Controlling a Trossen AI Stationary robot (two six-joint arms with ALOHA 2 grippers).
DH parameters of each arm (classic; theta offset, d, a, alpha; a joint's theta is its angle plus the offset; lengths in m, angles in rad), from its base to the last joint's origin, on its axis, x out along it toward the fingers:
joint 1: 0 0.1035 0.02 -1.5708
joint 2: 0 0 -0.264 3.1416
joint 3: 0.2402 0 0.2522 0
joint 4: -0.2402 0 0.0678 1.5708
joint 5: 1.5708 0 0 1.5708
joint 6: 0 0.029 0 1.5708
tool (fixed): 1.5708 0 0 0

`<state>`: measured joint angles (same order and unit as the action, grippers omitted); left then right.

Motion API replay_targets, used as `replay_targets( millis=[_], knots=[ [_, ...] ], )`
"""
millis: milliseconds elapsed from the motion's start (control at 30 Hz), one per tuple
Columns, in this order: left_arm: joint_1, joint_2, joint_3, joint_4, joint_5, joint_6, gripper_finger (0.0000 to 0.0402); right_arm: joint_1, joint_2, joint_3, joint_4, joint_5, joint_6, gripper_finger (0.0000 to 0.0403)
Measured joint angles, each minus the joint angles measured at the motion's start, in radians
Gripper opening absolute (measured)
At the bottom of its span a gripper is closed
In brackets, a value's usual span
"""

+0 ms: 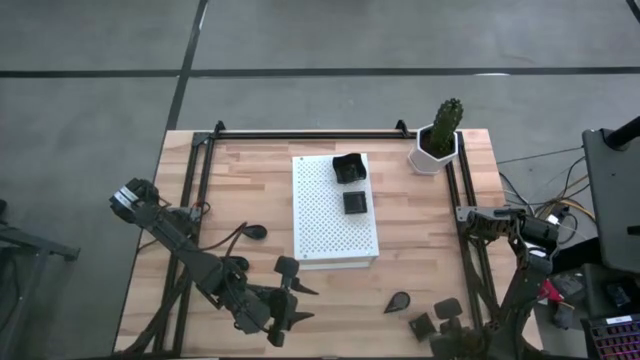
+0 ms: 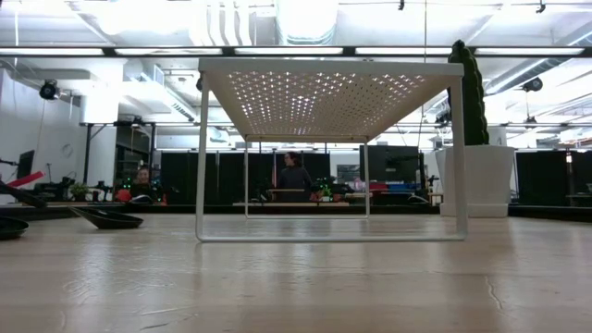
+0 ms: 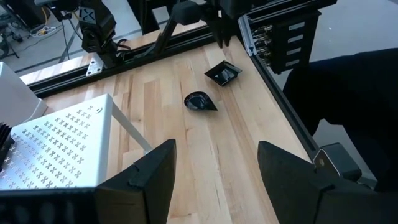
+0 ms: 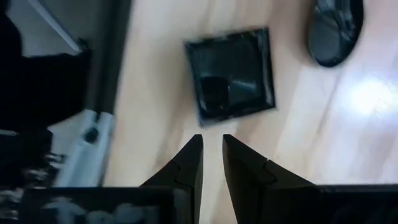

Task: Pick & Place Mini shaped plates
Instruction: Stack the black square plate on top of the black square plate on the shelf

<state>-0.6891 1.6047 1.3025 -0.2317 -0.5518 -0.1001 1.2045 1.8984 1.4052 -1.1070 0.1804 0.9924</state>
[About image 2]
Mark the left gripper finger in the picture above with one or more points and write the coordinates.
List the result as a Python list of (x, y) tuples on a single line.
[(23, 196)]

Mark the black teardrop plate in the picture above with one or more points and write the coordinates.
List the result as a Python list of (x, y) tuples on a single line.
[(108, 219), (10, 227)]

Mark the red bar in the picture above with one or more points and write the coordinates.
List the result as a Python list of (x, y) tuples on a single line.
[(27, 179)]

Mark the black monitor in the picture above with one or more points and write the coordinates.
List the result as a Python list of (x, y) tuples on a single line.
[(25, 162)]

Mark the small potted plant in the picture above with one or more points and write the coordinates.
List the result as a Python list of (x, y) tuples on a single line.
[(78, 189)]

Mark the black ceiling spotlight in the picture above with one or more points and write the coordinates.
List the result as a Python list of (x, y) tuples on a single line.
[(48, 90), (533, 84)]

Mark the person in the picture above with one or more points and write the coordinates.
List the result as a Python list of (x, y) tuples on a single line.
[(293, 178), (142, 182)]

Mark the black partition panel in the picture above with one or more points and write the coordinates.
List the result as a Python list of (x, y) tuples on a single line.
[(390, 163), (546, 176), (231, 178)]

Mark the white perforated metal shelf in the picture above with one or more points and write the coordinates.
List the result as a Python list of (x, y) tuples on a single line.
[(324, 69)]

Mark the green cactus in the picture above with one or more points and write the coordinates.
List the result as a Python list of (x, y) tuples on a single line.
[(469, 92)]

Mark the white hexagonal planter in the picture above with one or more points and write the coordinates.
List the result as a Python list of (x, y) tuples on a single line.
[(485, 180)]

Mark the silver air duct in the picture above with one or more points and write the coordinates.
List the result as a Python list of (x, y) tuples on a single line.
[(305, 20)]

